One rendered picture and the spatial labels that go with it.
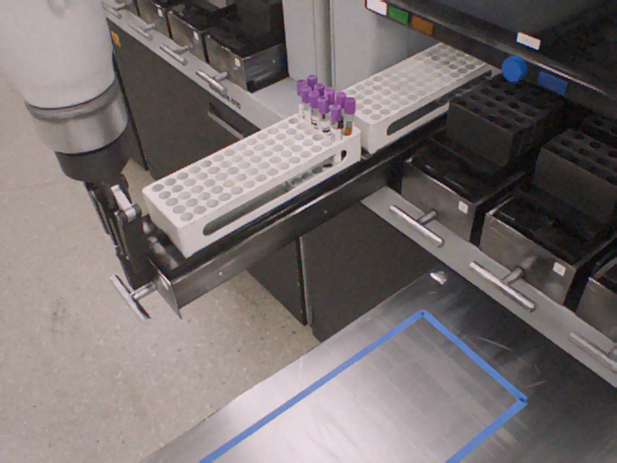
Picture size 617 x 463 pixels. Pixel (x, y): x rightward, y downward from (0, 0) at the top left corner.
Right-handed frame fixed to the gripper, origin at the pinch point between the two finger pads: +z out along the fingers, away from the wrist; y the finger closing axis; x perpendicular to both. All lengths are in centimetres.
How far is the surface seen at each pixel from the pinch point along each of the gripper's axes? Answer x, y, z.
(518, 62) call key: -45, -21, -19
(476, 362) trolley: -20.0, -38.5, -2.1
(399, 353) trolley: -14.9, -32.6, -2.1
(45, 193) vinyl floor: -11, 135, 80
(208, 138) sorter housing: -40, 55, 28
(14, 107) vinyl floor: -23, 201, 80
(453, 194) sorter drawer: -39.6, -18.1, -0.6
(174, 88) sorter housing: -40, 68, 20
